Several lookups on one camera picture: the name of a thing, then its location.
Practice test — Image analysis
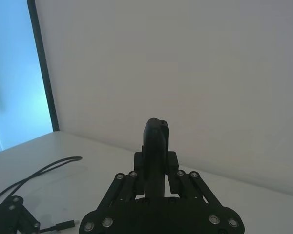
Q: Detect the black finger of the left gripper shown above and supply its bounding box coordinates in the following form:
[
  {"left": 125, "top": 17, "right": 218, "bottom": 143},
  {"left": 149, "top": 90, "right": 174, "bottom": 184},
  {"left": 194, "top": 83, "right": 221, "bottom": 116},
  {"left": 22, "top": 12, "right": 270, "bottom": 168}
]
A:
[{"left": 3, "top": 195, "right": 41, "bottom": 234}]

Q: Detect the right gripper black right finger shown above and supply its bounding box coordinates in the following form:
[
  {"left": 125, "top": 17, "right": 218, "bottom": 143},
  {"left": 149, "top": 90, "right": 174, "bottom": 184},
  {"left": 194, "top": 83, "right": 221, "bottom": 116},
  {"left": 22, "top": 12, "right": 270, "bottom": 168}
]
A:
[{"left": 160, "top": 118, "right": 245, "bottom": 234}]

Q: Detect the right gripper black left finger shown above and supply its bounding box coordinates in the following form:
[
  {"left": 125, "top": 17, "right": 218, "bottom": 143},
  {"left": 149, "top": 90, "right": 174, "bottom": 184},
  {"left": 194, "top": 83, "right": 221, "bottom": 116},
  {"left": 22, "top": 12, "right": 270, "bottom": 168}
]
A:
[{"left": 79, "top": 118, "right": 166, "bottom": 234}]

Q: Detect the black-framed blue panel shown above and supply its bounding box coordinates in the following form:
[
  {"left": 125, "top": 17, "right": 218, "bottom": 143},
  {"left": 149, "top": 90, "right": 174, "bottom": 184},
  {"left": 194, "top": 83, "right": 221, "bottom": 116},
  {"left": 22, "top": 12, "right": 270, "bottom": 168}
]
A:
[{"left": 0, "top": 0, "right": 60, "bottom": 156}]

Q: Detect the thin black cable with plug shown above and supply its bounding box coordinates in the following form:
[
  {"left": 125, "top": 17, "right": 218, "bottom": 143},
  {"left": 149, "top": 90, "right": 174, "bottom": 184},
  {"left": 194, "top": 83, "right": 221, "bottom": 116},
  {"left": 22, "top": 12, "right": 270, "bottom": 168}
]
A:
[{"left": 0, "top": 156, "right": 83, "bottom": 232}]

